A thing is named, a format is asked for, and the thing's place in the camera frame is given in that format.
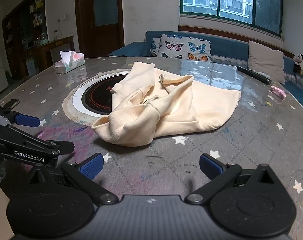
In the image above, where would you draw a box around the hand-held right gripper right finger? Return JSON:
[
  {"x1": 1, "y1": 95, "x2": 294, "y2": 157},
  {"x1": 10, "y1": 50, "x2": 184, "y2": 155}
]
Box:
[{"x1": 185, "y1": 153, "x2": 277, "y2": 204}]

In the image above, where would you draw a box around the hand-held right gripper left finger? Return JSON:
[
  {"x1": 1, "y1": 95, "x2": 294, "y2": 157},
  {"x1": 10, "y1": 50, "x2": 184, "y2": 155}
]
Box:
[{"x1": 26, "y1": 153, "x2": 119, "y2": 204}]

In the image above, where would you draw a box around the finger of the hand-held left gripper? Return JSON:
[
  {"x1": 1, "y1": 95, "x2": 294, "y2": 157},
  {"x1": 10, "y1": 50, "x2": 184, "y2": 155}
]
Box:
[
  {"x1": 0, "y1": 106, "x2": 41, "y2": 128},
  {"x1": 0, "y1": 124, "x2": 75, "y2": 155}
]

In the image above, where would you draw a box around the cream hoodie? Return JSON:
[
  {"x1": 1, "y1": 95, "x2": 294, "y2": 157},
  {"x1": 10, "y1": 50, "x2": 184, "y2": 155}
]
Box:
[{"x1": 91, "y1": 61, "x2": 242, "y2": 147}]

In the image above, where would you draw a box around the small dark flat object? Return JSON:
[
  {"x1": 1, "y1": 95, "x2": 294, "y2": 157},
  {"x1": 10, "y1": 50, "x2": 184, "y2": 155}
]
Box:
[{"x1": 3, "y1": 99, "x2": 20, "y2": 109}]

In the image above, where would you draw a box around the round induction hob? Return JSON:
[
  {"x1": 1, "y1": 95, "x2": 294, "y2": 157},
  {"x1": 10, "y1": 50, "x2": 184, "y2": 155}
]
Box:
[{"x1": 63, "y1": 69, "x2": 132, "y2": 125}]

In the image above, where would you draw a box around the grey star patterned table cover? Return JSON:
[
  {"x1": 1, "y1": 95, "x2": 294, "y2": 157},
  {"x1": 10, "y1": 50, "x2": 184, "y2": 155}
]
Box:
[{"x1": 0, "y1": 56, "x2": 303, "y2": 240}]

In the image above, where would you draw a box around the black round induction cooker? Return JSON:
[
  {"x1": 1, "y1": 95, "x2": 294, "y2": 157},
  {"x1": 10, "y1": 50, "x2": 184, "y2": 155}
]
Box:
[{"x1": 81, "y1": 80, "x2": 130, "y2": 115}]

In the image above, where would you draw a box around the dark wooden sideboard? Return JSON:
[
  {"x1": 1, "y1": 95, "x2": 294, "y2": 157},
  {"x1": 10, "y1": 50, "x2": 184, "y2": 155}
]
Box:
[{"x1": 21, "y1": 35, "x2": 75, "y2": 77}]

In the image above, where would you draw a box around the tissue box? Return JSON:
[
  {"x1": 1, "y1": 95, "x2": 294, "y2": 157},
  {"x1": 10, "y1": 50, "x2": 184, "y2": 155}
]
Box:
[{"x1": 54, "y1": 50, "x2": 85, "y2": 74}]

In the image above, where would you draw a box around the dark wooden shelf cabinet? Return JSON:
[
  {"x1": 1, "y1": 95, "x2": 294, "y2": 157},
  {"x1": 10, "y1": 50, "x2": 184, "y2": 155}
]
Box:
[{"x1": 2, "y1": 0, "x2": 49, "y2": 55}]

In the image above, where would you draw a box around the small pink object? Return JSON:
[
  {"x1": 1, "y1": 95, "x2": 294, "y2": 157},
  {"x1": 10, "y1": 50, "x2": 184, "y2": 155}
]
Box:
[{"x1": 271, "y1": 85, "x2": 287, "y2": 98}]

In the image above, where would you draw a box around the black remote control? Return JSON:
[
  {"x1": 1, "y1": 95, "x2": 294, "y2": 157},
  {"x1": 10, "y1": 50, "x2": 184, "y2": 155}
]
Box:
[{"x1": 237, "y1": 66, "x2": 272, "y2": 85}]

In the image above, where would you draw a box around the dark wooden door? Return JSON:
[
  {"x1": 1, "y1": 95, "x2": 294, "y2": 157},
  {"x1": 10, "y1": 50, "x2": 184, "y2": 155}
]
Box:
[{"x1": 74, "y1": 0, "x2": 124, "y2": 58}]

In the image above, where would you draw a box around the beige pillow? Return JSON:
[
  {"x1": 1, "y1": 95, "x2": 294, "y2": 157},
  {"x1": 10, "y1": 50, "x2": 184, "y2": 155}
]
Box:
[{"x1": 248, "y1": 40, "x2": 285, "y2": 84}]

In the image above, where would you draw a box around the blue sofa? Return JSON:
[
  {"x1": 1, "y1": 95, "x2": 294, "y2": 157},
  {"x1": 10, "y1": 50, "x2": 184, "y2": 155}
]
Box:
[{"x1": 108, "y1": 31, "x2": 303, "y2": 110}]

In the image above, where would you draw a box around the large butterfly print pillow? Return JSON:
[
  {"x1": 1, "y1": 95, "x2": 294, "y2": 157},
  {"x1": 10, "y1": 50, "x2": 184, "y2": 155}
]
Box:
[{"x1": 157, "y1": 34, "x2": 212, "y2": 62}]

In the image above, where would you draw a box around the small butterfly print pillow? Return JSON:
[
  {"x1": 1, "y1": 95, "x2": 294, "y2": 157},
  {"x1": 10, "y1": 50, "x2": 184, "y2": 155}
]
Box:
[{"x1": 150, "y1": 37, "x2": 162, "y2": 57}]

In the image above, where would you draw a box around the black and white plush dog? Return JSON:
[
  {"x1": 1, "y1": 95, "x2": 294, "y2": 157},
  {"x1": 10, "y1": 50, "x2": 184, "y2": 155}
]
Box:
[{"x1": 293, "y1": 53, "x2": 303, "y2": 75}]

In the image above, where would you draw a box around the green framed window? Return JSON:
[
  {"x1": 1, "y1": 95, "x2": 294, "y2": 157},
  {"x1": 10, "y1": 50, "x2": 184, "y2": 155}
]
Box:
[{"x1": 179, "y1": 0, "x2": 284, "y2": 37}]

